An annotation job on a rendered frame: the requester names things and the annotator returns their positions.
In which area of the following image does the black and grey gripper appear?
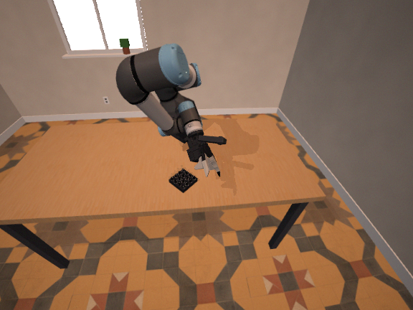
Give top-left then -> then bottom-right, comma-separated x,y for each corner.
184,130 -> 220,177

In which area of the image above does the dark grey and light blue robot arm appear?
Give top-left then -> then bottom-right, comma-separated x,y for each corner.
116,43 -> 203,136

